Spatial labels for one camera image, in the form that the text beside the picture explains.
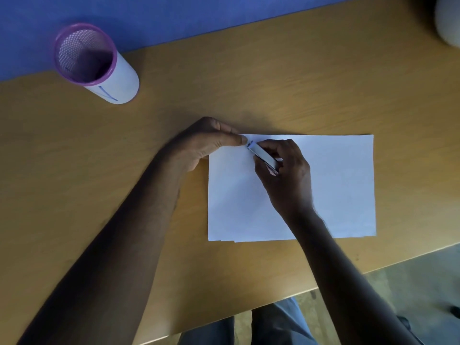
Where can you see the person's left hand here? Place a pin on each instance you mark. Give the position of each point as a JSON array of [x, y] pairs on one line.
[[201, 143]]

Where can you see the person's right hand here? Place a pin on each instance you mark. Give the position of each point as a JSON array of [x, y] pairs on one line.
[[291, 179]]

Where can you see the person's right fingers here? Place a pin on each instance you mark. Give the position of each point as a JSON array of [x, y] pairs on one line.
[[278, 150]]

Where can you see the person's left thumb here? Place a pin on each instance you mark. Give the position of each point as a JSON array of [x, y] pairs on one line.
[[230, 140]]

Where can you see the small silver stapler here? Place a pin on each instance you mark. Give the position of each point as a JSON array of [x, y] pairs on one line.
[[261, 155]]

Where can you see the white paper sheets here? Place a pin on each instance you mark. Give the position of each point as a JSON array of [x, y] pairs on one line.
[[337, 183]]

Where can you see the person's right forearm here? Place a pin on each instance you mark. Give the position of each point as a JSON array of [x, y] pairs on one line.
[[345, 283]]

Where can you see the person's left forearm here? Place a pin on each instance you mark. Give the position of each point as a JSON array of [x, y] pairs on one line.
[[107, 255]]

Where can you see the purple mesh pen holder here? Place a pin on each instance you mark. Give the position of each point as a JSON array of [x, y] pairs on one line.
[[95, 64]]

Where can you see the person's grey trousers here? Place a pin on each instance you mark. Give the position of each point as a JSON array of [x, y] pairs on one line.
[[276, 325]]

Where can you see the blurred white round object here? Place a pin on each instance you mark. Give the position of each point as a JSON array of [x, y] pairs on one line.
[[448, 19]]

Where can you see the dark shoe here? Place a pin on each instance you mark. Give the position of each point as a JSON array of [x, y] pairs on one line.
[[455, 311]]

